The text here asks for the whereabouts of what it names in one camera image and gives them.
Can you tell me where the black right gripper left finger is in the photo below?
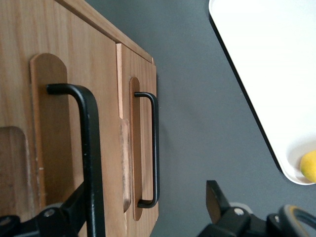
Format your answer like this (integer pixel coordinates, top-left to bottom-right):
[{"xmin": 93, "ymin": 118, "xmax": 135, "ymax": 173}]
[{"xmin": 37, "ymin": 184, "xmax": 86, "ymax": 237}]

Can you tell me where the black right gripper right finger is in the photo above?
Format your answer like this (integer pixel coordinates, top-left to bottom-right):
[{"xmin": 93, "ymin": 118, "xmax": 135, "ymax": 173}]
[{"xmin": 197, "ymin": 180, "xmax": 269, "ymax": 237}]

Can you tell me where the black metal drawer handle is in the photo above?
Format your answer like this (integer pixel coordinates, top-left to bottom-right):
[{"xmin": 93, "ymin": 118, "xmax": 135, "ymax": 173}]
[
  {"xmin": 46, "ymin": 83, "xmax": 106, "ymax": 237},
  {"xmin": 134, "ymin": 91, "xmax": 160, "ymax": 209}
]

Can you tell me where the yellow lemon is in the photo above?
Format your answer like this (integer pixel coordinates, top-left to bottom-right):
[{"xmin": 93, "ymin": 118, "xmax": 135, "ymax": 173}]
[{"xmin": 300, "ymin": 151, "xmax": 316, "ymax": 183}]

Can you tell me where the white rectangular tray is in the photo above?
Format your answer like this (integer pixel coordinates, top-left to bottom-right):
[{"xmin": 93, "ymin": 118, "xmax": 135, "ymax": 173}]
[{"xmin": 208, "ymin": 0, "xmax": 316, "ymax": 186}]

